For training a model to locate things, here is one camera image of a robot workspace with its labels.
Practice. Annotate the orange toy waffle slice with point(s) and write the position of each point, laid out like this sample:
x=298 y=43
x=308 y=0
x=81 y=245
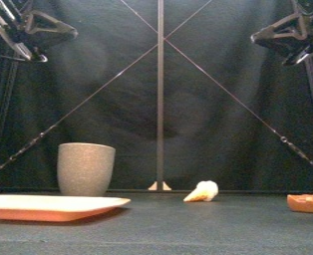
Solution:
x=307 y=204

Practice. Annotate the grey vertical frame post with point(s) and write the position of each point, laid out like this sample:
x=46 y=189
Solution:
x=160 y=116

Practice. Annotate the grey speckled cup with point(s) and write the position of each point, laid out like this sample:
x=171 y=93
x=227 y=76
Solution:
x=85 y=169

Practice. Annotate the white post base bracket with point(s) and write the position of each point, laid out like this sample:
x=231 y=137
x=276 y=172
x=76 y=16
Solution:
x=159 y=187

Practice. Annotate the black cloth backdrop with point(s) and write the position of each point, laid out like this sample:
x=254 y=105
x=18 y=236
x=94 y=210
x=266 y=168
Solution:
x=228 y=66

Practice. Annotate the pink rectangular plate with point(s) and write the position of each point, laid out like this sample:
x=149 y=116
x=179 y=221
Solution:
x=52 y=205

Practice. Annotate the toy ice cream cone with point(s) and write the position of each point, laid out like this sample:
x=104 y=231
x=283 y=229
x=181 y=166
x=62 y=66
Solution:
x=203 y=192

